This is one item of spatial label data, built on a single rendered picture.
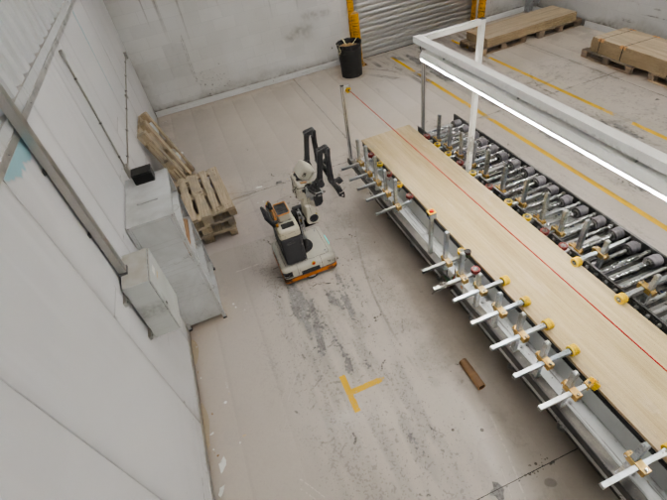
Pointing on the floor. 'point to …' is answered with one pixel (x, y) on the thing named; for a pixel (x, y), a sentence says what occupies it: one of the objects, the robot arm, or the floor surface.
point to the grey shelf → (173, 246)
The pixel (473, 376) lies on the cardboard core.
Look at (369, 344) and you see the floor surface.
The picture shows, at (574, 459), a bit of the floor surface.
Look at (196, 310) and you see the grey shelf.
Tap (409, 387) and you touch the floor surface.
